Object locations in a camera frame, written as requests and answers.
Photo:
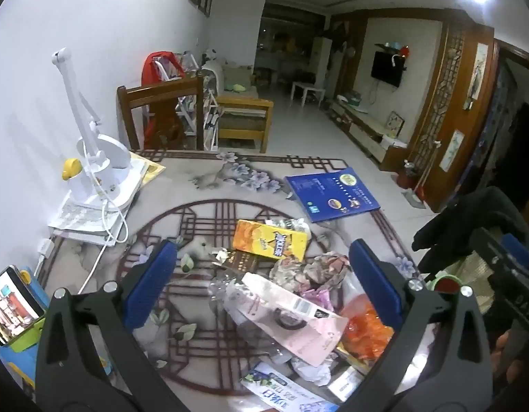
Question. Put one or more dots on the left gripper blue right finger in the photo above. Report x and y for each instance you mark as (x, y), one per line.
(458, 372)

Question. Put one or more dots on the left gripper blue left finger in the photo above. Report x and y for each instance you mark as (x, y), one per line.
(88, 358)

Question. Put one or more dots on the orange plastic bag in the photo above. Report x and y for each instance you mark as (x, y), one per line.
(365, 336)

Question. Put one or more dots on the pink white package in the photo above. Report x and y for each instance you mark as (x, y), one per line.
(304, 329)

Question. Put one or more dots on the floral paper ball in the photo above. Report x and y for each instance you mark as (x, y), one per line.
(323, 273)

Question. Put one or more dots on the blue white toothpaste box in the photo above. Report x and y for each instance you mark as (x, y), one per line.
(281, 393)

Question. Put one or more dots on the yellow orange snack box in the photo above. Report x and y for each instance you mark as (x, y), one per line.
(268, 241)

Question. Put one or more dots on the silver printed wrapper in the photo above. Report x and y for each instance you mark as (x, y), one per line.
(295, 225)

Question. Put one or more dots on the green rimmed red trash bin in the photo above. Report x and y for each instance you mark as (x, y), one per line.
(445, 283)

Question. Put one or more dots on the person right hand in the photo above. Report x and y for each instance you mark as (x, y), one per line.
(510, 355)

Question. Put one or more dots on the black jacket on chair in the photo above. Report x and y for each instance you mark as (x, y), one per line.
(445, 239)

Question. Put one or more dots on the smartphone on stand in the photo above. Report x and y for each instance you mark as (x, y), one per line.
(19, 308)

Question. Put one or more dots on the stack of papers under lamp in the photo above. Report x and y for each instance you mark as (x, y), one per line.
(96, 226)

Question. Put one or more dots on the dark brown small box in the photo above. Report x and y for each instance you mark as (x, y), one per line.
(236, 261)

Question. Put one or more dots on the low tv cabinet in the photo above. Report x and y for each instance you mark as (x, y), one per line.
(370, 136)

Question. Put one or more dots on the white desk lamp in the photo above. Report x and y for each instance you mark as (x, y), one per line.
(91, 150)

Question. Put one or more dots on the blue flat gift box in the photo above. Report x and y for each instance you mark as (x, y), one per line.
(332, 195)

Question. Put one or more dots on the wooden dining chair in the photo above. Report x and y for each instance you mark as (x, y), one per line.
(165, 130)

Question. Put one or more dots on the white small coffee table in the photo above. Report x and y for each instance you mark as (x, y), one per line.
(306, 89)

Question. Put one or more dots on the wall mounted black television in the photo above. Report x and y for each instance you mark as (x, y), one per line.
(388, 68)

